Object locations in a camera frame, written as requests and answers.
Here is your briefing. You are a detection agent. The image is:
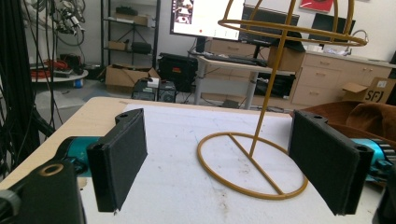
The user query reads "black equipment case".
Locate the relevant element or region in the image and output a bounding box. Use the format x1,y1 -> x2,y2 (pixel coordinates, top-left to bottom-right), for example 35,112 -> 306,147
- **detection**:
157,52 -> 199,93

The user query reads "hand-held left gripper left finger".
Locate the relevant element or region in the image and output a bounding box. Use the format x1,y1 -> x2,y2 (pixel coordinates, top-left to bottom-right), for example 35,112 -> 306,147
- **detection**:
86,107 -> 149,214

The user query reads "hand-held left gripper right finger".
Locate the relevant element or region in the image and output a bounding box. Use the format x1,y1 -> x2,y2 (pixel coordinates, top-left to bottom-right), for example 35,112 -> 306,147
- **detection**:
288,109 -> 375,217

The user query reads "red picture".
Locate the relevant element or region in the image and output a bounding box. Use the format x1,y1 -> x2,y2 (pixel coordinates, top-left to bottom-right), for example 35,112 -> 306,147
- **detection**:
299,0 -> 334,14

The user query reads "open brown cardboard box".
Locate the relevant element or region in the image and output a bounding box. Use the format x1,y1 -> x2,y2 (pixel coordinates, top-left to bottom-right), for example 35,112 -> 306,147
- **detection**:
97,63 -> 162,90

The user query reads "bundle of black cables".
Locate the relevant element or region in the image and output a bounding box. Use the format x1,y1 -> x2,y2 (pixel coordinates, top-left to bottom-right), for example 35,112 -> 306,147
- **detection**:
0,0 -> 57,180

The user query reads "beige drawer cabinet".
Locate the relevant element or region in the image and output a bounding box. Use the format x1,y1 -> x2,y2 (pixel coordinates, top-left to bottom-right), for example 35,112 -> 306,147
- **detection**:
206,38 -> 396,110

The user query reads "brown felt hat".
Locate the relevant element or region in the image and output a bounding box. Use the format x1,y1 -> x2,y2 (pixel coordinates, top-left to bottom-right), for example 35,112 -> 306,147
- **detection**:
290,100 -> 396,142

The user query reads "black computer monitor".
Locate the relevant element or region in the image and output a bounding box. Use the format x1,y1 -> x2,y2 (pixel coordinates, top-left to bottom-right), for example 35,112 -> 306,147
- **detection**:
238,4 -> 301,48

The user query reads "black metal shelf rack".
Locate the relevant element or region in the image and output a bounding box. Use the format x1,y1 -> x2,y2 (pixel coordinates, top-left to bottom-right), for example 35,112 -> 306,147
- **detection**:
100,0 -> 162,71

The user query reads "small black monitor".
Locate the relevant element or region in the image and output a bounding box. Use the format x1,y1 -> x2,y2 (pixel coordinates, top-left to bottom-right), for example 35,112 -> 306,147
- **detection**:
307,12 -> 357,43

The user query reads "grey standing desk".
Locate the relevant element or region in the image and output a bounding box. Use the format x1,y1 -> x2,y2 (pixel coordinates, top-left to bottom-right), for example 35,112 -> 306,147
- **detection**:
188,49 -> 297,110

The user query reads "round white table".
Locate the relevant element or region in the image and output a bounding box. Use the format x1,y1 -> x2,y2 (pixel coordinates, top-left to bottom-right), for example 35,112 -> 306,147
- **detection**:
31,68 -> 90,84

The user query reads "computer monitor with white screen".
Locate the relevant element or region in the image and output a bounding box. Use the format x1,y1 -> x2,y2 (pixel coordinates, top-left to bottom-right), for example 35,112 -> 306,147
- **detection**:
169,0 -> 246,41

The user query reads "black computer tower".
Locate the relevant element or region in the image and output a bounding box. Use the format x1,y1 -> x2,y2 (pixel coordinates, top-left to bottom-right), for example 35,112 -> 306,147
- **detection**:
131,77 -> 177,104

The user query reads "black keyboard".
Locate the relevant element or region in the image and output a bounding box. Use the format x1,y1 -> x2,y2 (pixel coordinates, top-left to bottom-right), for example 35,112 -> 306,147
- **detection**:
204,53 -> 269,68

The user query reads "printed cardboard box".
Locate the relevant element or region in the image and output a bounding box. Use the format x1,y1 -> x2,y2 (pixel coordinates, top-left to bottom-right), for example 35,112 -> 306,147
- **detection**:
341,77 -> 396,105

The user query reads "gold wire hat stand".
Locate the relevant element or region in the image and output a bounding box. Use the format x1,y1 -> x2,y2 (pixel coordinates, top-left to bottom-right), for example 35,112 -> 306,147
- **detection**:
196,0 -> 369,201

